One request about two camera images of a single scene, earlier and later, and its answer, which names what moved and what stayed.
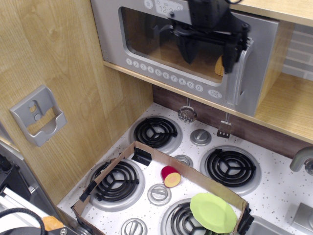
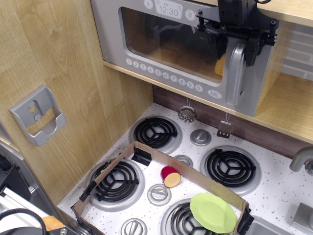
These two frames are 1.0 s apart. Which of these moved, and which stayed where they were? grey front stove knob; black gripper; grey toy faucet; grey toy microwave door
Moved: black gripper
Stayed: grey toy microwave door; grey toy faucet; grey front stove knob
